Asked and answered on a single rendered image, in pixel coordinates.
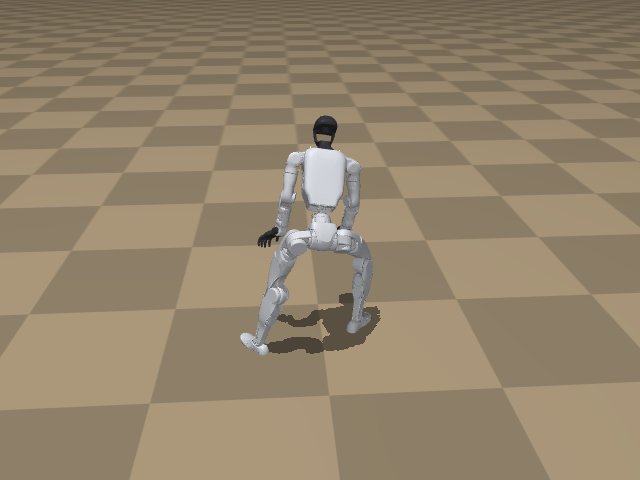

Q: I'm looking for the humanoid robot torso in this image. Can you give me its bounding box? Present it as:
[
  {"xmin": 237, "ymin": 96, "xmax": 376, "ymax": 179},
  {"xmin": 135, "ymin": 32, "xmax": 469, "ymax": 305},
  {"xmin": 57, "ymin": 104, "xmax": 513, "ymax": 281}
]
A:
[{"xmin": 301, "ymin": 146, "xmax": 346, "ymax": 251}]

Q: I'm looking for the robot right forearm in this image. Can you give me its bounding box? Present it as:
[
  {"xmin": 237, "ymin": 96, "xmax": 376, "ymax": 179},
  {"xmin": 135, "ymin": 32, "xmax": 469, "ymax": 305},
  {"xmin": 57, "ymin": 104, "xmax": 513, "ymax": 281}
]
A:
[{"xmin": 340, "ymin": 203, "xmax": 360, "ymax": 231}]

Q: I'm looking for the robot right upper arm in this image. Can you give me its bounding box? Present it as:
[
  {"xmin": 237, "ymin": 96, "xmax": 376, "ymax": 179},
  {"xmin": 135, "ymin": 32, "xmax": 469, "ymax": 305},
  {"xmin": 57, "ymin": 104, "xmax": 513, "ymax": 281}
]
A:
[{"xmin": 343, "ymin": 157, "xmax": 361, "ymax": 208}]

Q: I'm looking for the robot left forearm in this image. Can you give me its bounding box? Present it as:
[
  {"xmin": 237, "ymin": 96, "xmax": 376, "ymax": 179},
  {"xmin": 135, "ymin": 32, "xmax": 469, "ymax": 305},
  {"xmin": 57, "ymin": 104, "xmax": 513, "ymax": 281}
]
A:
[{"xmin": 274, "ymin": 190, "xmax": 292, "ymax": 236}]

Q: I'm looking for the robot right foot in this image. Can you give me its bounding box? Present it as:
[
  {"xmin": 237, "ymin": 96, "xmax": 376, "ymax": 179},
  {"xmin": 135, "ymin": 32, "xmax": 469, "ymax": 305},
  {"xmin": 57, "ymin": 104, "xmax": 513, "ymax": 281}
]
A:
[{"xmin": 346, "ymin": 312, "xmax": 371, "ymax": 333}]

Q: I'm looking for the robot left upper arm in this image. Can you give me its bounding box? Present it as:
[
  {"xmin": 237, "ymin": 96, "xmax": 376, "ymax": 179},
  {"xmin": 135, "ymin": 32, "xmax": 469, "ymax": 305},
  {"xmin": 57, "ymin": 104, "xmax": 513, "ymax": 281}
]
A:
[{"xmin": 281, "ymin": 152, "xmax": 305, "ymax": 204}]

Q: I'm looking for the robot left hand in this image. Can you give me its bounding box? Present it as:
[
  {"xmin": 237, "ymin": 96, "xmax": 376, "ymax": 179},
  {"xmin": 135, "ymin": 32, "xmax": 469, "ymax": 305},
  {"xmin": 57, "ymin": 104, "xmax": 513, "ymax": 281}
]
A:
[{"xmin": 258, "ymin": 227, "xmax": 280, "ymax": 248}]

